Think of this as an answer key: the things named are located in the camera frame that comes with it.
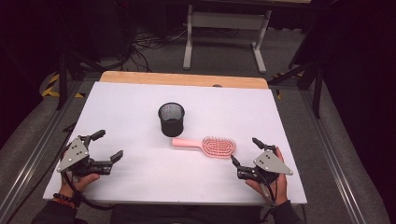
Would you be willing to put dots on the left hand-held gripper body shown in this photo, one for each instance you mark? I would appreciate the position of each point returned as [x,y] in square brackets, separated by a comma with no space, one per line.
[74,154]

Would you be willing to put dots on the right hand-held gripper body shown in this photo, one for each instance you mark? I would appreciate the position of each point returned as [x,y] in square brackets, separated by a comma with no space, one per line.
[271,163]

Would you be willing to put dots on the pink hairbrush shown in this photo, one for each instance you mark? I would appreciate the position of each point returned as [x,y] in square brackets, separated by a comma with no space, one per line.
[218,146]

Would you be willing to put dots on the black mesh pen holder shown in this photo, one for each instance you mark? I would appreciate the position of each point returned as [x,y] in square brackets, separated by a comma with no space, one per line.
[171,124]

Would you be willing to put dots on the person's right hand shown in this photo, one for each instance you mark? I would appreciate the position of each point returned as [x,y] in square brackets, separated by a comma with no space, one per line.
[280,189]

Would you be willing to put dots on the person's left hand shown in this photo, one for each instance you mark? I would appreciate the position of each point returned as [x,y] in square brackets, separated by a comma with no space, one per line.
[79,183]

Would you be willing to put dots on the yellow black floor tape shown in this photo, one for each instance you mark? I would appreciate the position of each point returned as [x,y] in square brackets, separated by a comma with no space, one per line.
[278,84]
[51,87]

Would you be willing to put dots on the person's lap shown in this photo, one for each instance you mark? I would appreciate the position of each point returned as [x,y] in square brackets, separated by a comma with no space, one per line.
[186,215]

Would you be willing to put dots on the black tripod stand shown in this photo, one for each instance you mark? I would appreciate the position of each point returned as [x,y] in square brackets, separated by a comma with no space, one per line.
[311,77]
[67,68]

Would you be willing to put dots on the metal floor rail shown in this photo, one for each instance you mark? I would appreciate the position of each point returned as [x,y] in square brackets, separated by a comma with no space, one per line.
[333,155]
[37,149]

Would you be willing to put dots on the white metal desk frame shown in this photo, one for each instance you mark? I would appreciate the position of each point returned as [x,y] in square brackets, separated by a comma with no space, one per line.
[227,21]

